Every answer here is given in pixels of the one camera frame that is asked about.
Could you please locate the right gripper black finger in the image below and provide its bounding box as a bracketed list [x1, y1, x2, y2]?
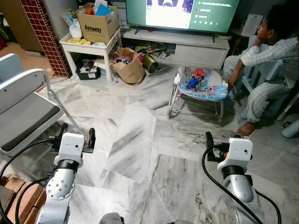
[205, 131, 216, 162]

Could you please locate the grey white folding chair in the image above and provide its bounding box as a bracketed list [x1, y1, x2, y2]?
[0, 69, 71, 157]

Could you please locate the pale blue plastic object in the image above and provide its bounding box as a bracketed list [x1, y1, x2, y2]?
[281, 119, 299, 139]

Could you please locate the blue baby bouncer seat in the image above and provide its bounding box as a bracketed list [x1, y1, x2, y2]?
[167, 66, 230, 123]

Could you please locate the black storage box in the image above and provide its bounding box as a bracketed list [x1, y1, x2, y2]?
[75, 58, 101, 81]

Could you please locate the brown paper bag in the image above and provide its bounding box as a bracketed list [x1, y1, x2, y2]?
[112, 47, 147, 86]

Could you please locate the grey robot leg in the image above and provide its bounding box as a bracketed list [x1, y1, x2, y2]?
[98, 212, 125, 224]

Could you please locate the light blue chair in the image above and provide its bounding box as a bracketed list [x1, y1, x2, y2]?
[0, 53, 25, 85]

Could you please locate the white television stand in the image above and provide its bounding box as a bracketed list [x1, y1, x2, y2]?
[121, 27, 232, 70]

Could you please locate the blue plastic child chair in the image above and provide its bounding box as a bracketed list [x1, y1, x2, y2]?
[239, 36, 291, 118]

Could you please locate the white plastic side table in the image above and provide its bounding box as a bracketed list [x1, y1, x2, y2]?
[59, 27, 123, 83]

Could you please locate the red brick tiled pillar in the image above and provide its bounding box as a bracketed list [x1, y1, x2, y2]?
[20, 0, 73, 78]

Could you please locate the golden metal tin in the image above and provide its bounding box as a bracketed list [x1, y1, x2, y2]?
[142, 54, 161, 74]

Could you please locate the white plastic bag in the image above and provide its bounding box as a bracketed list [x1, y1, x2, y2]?
[69, 18, 84, 39]

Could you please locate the child in checked pyjamas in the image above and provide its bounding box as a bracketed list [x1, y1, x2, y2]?
[221, 4, 299, 137]

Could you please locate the printed brown cardboard box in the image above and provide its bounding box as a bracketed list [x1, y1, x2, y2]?
[76, 4, 120, 45]

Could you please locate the flat screen television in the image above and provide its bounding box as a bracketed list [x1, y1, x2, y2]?
[125, 0, 242, 35]

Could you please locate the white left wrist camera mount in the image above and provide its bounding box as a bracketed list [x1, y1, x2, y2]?
[56, 133, 85, 164]

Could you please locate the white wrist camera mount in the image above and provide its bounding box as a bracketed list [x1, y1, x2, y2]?
[217, 137, 254, 171]
[56, 133, 85, 164]

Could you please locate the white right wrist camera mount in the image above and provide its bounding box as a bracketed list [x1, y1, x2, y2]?
[217, 137, 254, 171]

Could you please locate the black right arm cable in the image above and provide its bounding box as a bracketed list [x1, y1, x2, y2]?
[201, 148, 283, 224]

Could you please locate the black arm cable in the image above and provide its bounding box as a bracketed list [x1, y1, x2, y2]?
[0, 138, 59, 224]
[201, 148, 283, 224]

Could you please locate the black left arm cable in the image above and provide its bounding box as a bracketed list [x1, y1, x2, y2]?
[0, 138, 59, 224]

